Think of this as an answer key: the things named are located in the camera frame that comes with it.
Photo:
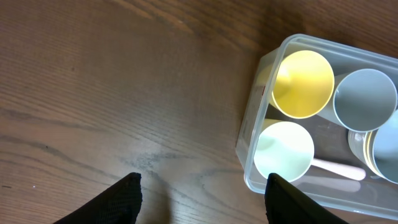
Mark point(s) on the grey plastic cup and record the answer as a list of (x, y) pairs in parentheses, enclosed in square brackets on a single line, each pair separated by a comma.
[(362, 100)]

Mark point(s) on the yellow plastic cup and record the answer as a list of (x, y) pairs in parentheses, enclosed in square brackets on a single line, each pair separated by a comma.
[(304, 84)]

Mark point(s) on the pink plastic fork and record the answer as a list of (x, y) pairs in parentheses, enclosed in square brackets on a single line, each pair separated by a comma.
[(350, 172)]

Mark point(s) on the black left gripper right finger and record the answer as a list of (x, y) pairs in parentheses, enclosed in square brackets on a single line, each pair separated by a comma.
[(287, 204)]

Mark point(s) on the grey plastic bowl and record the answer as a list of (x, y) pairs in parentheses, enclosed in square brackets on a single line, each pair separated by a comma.
[(385, 149)]

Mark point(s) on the pale green plastic cup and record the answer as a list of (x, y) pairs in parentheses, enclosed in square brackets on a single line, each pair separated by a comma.
[(284, 148)]

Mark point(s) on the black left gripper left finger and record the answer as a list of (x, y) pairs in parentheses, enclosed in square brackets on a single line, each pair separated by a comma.
[(120, 203)]

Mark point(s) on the clear plastic container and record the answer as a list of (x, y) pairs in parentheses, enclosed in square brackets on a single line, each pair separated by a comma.
[(373, 195)]

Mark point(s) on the yellow plastic bowl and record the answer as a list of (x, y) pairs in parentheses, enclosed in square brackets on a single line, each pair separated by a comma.
[(369, 152)]

